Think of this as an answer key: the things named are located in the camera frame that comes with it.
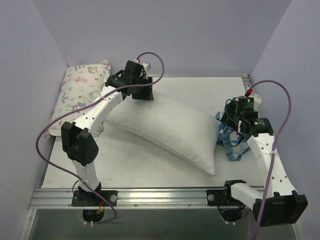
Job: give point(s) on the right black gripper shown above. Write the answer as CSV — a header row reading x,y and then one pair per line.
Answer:
x,y
225,116

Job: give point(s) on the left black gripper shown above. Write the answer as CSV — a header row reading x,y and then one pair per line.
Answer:
x,y
146,89

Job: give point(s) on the blue white plush pillowcase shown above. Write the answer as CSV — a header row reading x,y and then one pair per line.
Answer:
x,y
234,143

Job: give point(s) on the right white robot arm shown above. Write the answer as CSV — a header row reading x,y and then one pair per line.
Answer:
x,y
279,203

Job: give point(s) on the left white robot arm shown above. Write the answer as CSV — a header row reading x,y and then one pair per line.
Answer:
x,y
77,137

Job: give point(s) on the animal print white pillow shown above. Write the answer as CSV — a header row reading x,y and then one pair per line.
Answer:
x,y
80,87

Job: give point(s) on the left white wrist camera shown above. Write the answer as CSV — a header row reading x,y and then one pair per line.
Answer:
x,y
146,66

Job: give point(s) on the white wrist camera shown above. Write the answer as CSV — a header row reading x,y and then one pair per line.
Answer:
x,y
257,100
146,66

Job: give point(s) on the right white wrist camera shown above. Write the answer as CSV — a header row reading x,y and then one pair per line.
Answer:
x,y
257,100

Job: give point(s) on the right aluminium side rail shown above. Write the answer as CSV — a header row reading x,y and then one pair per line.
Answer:
x,y
246,81

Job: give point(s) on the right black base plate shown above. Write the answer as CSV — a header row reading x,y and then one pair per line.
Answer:
x,y
216,197

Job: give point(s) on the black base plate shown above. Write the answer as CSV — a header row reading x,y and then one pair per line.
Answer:
x,y
89,199
216,197

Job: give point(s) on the aluminium mounting rail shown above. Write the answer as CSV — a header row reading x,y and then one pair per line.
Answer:
x,y
128,198

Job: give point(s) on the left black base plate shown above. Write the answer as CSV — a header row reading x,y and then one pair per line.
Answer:
x,y
89,199

